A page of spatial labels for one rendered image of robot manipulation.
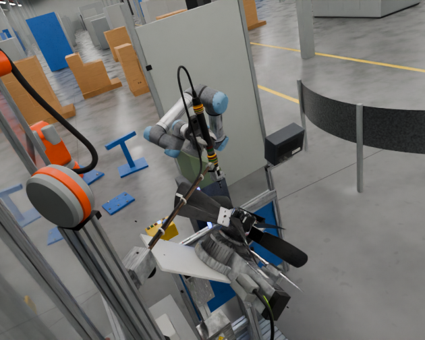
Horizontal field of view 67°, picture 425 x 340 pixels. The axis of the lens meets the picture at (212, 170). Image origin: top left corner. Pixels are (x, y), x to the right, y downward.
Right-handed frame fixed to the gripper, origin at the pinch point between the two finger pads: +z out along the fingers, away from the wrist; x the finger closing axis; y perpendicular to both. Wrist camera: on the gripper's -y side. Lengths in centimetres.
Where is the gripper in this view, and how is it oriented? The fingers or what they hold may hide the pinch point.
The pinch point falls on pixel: (210, 139)
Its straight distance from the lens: 140.3
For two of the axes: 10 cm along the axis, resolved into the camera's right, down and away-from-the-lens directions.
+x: -8.3, 4.4, -3.3
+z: 5.0, 3.4, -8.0
